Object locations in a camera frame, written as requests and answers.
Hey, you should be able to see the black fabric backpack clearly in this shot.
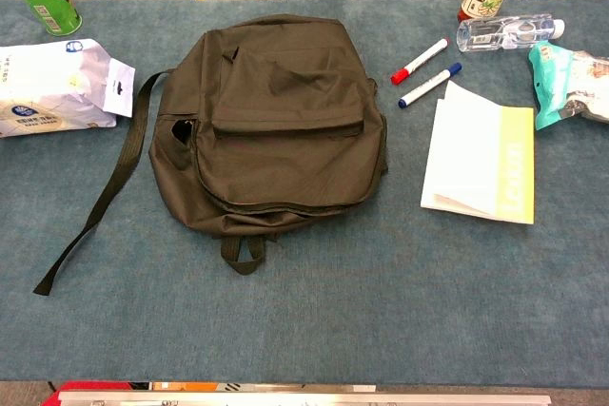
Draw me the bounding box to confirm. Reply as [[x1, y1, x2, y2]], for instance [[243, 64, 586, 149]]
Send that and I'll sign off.
[[32, 13, 389, 297]]

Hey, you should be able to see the white yellow Lexicon book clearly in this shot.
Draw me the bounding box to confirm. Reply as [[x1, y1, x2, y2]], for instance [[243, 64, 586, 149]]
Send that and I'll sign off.
[[420, 80, 536, 225]]

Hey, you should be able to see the red capped whiteboard marker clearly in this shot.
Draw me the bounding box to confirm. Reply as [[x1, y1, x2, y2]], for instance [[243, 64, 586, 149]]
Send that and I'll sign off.
[[390, 37, 449, 86]]

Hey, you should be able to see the blue capped whiteboard marker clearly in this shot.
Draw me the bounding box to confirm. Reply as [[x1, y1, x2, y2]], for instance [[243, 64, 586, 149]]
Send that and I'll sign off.
[[398, 62, 463, 109]]

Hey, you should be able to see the clear plastic pencil case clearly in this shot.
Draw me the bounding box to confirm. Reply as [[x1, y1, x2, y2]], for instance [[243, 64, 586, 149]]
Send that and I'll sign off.
[[456, 13, 566, 53]]

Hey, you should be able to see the teal snack packet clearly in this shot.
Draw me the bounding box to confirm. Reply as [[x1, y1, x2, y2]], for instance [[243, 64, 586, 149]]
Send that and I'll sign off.
[[528, 41, 609, 132]]

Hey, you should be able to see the white snack bag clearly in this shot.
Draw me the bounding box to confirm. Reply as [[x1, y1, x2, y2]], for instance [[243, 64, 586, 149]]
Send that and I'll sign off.
[[0, 38, 137, 139]]

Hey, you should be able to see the blue felt table cover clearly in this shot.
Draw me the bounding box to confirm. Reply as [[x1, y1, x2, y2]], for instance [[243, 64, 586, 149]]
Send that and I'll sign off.
[[0, 0, 609, 388]]

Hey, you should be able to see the red panel below table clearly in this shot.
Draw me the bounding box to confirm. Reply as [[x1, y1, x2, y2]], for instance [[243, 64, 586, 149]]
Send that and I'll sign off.
[[45, 380, 132, 406]]

